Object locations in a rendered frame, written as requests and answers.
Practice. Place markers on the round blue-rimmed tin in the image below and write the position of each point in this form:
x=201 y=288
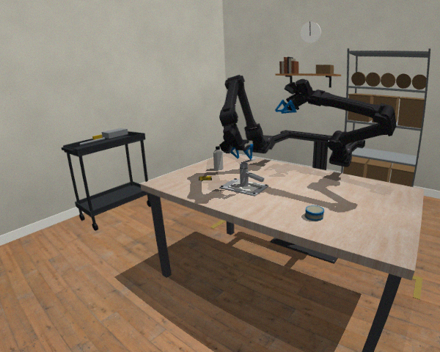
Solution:
x=314 y=213

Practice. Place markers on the grey bottle with black cap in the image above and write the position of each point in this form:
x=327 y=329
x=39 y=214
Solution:
x=218 y=159

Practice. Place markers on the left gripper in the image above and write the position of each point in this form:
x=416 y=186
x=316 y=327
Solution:
x=291 y=106

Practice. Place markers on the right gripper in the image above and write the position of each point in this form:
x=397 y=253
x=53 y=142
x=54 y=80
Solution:
x=243 y=148

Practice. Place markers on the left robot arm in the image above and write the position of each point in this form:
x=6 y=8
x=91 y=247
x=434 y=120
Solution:
x=383 y=114

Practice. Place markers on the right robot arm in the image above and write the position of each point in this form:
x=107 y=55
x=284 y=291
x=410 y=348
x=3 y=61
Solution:
x=228 y=118

